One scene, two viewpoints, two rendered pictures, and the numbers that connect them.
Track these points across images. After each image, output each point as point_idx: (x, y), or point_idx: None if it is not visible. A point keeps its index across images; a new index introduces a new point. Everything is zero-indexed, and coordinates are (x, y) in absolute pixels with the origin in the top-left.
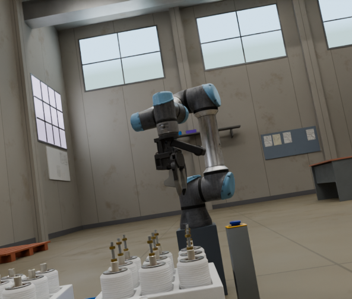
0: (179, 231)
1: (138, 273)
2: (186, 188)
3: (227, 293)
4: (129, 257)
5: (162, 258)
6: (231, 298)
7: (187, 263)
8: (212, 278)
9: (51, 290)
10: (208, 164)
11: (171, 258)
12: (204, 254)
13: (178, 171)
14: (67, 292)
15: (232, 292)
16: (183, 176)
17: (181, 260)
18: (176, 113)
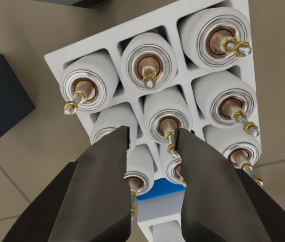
0: None
1: (140, 153)
2: (127, 127)
3: (0, 54)
4: (133, 181)
5: (179, 112)
6: (16, 42)
7: (248, 41)
8: (185, 12)
9: (174, 225)
10: None
11: (112, 117)
12: (148, 37)
13: (235, 221)
14: (160, 214)
15: None
16: (123, 179)
17: (229, 59)
18: None
